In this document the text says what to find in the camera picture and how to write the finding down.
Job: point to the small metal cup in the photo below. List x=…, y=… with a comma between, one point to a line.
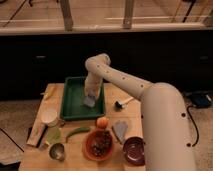
x=57, y=152

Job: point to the dark blue box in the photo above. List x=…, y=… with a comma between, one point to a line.
x=201, y=100

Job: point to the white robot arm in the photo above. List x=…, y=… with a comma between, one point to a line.
x=165, y=126

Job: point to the grey sponge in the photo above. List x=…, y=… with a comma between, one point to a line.
x=119, y=129

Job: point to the purple bowl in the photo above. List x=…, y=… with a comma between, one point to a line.
x=133, y=151

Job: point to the orange fruit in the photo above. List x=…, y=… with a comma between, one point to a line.
x=102, y=122

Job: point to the wooden block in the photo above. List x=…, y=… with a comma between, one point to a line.
x=36, y=133

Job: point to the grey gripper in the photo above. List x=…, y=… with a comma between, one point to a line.
x=89, y=101

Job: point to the white cup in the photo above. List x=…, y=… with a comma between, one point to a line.
x=49, y=117

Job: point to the orange bowl with food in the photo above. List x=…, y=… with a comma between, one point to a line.
x=98, y=145

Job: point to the green plastic tray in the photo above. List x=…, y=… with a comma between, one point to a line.
x=73, y=107

